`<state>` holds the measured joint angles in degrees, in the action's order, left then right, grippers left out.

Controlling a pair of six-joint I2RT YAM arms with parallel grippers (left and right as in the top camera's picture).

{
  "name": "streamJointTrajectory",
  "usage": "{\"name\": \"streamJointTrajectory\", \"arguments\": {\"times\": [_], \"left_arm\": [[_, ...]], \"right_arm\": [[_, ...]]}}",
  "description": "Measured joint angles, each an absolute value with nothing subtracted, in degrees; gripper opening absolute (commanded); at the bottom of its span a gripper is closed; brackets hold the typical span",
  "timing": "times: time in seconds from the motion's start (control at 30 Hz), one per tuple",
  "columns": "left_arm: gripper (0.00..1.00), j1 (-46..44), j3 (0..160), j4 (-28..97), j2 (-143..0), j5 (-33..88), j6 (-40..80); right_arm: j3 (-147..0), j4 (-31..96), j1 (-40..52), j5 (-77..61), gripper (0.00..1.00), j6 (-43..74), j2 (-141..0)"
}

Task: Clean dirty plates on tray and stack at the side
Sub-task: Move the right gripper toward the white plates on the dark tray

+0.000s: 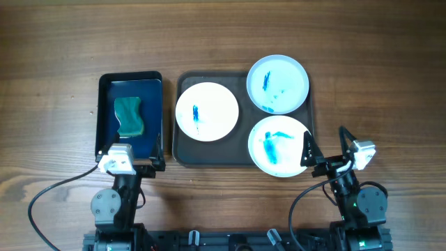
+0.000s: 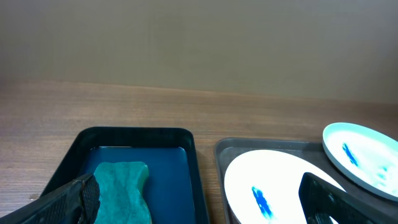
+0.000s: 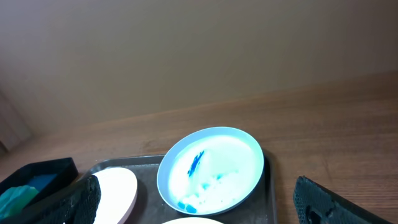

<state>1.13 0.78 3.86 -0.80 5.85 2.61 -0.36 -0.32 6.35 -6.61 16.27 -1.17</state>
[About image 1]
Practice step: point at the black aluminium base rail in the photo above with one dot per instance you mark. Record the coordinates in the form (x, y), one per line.
(310, 239)

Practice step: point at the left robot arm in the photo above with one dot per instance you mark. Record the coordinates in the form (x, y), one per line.
(114, 209)

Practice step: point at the green yellow sponge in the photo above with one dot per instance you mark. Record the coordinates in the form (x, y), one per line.
(130, 121)

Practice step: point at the white plate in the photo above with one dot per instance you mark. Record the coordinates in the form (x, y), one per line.
(277, 84)
(207, 111)
(275, 145)

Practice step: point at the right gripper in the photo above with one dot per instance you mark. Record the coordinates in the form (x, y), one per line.
(329, 166)

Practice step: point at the dark brown serving tray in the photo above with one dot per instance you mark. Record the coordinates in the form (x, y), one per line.
(231, 150)

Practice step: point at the black tray with blue water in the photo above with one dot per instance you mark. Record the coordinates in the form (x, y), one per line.
(148, 87)

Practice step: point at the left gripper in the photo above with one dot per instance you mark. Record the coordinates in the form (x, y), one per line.
(156, 166)

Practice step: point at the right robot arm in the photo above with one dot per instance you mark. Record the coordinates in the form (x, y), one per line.
(362, 206)

